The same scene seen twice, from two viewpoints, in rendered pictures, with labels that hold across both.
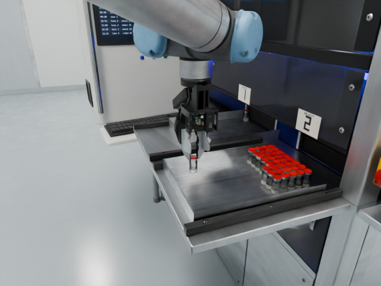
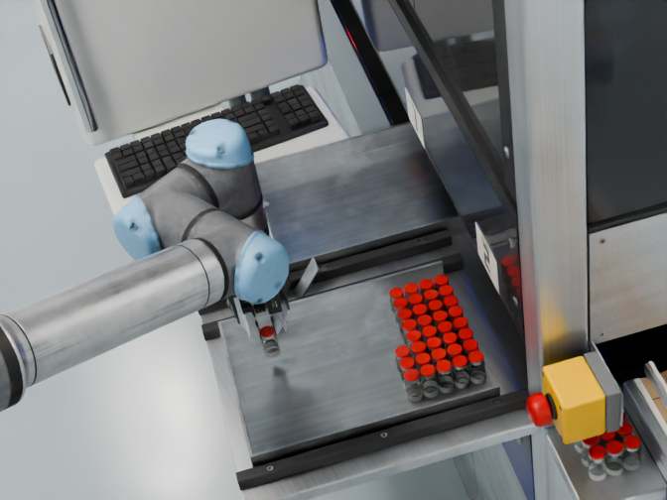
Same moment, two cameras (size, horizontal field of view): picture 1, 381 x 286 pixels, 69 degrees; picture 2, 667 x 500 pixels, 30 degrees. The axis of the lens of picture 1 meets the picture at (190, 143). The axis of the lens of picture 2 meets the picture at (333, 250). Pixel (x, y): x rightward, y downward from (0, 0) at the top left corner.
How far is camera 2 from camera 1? 111 cm
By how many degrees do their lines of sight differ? 21
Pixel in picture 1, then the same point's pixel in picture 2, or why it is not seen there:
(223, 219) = (297, 464)
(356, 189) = not seen: hidden behind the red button
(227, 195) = (326, 406)
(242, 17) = (243, 267)
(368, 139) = (534, 334)
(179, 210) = (238, 440)
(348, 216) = (541, 439)
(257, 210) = (357, 445)
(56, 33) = not seen: outside the picture
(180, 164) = not seen: hidden behind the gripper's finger
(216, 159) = (331, 307)
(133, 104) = (172, 83)
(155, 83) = (223, 19)
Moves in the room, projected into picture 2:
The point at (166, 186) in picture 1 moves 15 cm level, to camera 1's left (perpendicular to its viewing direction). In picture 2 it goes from (223, 385) to (122, 387)
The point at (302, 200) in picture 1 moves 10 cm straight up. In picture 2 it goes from (445, 421) to (438, 370)
